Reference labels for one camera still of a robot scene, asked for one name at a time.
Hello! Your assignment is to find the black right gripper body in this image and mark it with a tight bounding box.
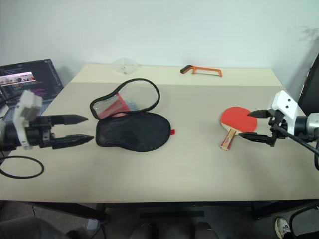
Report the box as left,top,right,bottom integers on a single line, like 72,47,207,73
266,109,288,148

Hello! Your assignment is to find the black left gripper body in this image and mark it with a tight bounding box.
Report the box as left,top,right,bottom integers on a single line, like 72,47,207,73
24,116,57,150

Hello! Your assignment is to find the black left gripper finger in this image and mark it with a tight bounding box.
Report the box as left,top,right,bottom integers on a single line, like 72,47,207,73
52,134,95,150
51,114,89,126

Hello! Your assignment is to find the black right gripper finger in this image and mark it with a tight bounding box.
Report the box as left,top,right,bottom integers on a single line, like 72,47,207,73
247,109,272,119
238,132,272,143

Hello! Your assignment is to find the red table tennis paddle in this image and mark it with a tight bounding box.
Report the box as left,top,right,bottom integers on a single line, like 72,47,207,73
219,106,258,151

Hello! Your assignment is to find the black and red paddle case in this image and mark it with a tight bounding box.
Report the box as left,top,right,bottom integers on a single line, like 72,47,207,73
89,78,176,153

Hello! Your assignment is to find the open laptop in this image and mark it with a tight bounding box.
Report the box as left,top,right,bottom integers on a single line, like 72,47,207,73
0,59,63,119

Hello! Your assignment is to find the orange hacksaw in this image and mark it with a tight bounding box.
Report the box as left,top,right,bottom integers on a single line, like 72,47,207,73
180,65,223,78

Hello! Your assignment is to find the clear plastic packaging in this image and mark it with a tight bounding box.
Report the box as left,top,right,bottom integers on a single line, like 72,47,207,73
111,57,141,76

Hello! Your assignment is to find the black office chair base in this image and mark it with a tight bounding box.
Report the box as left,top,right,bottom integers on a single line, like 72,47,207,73
288,199,319,239

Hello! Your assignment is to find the white sneaker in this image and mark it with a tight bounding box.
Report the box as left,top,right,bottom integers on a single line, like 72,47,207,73
274,216,292,238

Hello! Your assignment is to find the dark rounded shape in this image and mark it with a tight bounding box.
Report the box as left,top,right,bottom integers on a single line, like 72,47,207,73
193,221,220,239

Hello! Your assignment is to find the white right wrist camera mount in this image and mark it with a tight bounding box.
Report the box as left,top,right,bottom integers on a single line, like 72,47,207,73
267,90,307,136

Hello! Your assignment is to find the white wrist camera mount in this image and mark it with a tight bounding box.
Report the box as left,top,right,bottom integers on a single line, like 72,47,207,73
267,90,307,136
13,89,43,150

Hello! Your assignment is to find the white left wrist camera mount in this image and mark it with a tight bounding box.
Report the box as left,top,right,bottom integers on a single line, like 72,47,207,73
13,89,43,150

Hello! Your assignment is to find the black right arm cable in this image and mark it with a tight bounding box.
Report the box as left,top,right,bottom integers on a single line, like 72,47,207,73
281,129,319,171

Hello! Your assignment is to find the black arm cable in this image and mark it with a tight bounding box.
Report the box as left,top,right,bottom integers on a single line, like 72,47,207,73
0,156,45,180
281,129,319,171

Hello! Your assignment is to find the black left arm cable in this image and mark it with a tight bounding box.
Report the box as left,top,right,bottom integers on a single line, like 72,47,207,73
0,156,45,180

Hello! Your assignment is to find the black table frame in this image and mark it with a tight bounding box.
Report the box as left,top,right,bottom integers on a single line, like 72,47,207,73
31,198,319,221

